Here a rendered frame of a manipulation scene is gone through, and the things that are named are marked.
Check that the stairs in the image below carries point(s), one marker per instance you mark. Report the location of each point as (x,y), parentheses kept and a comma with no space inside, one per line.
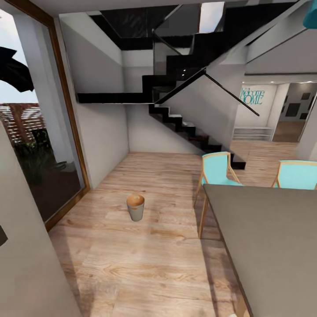
(161,58)

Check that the straight chair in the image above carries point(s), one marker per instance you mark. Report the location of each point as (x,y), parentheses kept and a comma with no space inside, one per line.
(214,171)
(296,174)

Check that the fridge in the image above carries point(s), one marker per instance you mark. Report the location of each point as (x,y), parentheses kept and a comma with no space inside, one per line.
(32,281)

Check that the fixed window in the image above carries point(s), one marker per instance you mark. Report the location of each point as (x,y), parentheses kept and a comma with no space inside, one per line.
(36,110)

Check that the breakfast table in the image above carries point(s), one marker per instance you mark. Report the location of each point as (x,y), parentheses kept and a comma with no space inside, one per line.
(270,236)

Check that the trash can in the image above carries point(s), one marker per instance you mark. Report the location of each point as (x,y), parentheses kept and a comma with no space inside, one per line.
(135,205)

